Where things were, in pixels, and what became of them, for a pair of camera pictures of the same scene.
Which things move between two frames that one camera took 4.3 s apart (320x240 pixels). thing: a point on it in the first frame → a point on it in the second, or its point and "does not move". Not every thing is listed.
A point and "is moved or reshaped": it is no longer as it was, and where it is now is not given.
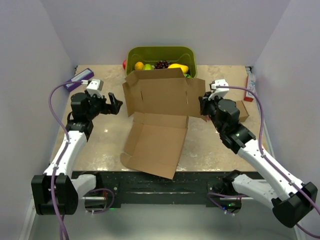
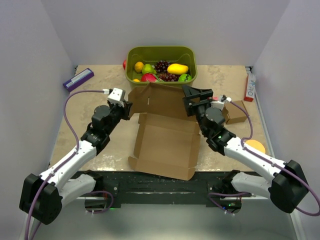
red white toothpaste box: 250,85 does not move
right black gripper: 204,102 → 205,95
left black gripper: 113,108 → 125,110
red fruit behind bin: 124,64 does not move
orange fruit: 139,66 does not move
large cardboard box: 161,100 is moved or reshaped
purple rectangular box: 85,75 does not move
